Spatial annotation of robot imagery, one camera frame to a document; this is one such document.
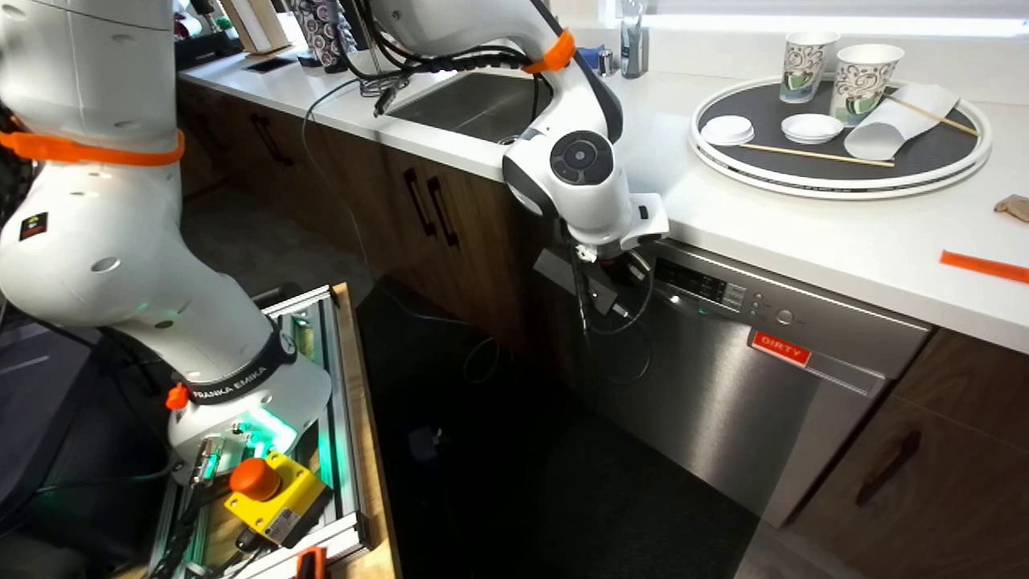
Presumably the stainless steel sink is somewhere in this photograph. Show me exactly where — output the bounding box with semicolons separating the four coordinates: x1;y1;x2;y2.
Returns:
386;70;560;147

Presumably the wooden chopstick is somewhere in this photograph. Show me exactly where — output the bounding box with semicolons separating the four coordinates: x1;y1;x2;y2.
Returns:
884;95;985;137
735;137;901;172

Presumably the chrome kitchen faucet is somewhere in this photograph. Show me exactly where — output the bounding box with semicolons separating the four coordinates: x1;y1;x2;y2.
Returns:
616;0;653;82

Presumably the red dishwasher label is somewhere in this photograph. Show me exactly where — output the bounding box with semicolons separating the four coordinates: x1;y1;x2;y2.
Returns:
745;328;816;369

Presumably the yellow emergency stop box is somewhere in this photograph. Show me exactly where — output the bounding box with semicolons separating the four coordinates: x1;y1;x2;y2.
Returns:
218;454;327;539

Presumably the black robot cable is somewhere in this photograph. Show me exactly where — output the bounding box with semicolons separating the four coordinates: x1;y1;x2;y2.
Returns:
348;0;628;141

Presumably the patterned dark container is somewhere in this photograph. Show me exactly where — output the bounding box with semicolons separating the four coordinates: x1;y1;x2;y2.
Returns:
284;0;360;74

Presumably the white rectangular dish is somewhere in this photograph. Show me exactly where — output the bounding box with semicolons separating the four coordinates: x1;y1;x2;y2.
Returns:
841;113;916;164
884;82;966;134

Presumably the black cabinet handle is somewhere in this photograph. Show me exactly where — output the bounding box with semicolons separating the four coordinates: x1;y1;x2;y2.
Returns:
403;164;436;238
424;175;464;252
852;426;925;508

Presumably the wooden cutting board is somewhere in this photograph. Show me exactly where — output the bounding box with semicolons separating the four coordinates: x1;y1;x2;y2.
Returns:
215;0;296;57

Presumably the dark wooden drawer cabinet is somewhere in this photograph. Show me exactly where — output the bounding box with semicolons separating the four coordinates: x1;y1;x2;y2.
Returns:
786;328;1029;579

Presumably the small white bowl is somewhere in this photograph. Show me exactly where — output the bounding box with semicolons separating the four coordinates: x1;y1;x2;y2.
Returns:
697;113;758;150
777;108;848;150

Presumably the dark wooden sink cabinet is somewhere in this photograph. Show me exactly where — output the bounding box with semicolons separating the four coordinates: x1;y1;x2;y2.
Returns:
178;82;561;361

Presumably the small brown item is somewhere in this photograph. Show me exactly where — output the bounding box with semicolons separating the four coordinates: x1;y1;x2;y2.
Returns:
990;193;1029;230

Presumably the wide orange arm strap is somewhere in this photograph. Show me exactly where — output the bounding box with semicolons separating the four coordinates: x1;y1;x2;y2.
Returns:
0;127;188;172

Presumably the stainless steel dishwasher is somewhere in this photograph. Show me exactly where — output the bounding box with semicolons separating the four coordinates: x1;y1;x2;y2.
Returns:
548;235;934;530

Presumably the round black white-rimmed tray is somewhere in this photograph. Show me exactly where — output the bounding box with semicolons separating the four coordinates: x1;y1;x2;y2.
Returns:
689;74;992;202

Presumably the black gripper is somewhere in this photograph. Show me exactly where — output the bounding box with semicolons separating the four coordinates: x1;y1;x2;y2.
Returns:
530;231;659;328

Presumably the orange flat stick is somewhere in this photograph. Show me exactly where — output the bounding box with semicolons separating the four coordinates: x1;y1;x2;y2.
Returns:
939;248;1029;291

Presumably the small orange arm strap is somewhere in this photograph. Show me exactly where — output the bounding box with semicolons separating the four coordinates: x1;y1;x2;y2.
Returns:
524;30;583;76

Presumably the patterned paper cup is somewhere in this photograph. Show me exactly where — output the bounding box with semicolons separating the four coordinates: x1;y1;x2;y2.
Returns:
777;30;838;105
831;42;906;130

